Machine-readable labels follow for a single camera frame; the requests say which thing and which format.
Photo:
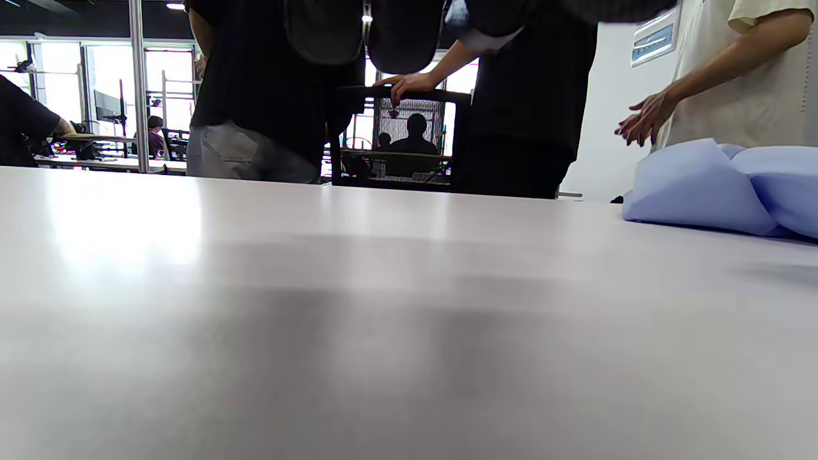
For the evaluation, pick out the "light blue long-sleeve shirt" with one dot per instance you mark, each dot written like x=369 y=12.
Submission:
x=703 y=185

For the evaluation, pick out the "ceiling light tube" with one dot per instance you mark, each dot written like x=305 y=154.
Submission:
x=174 y=6

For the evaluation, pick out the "blue wall sign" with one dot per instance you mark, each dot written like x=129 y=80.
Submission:
x=653 y=41

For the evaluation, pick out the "person's left hand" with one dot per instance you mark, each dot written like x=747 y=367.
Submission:
x=323 y=32

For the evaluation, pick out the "aluminium frame pole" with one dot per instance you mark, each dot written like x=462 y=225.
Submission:
x=138 y=83

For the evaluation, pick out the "black mesh office chair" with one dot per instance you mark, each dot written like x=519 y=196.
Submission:
x=396 y=93

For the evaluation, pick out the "white background desk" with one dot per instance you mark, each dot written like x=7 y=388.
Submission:
x=108 y=163

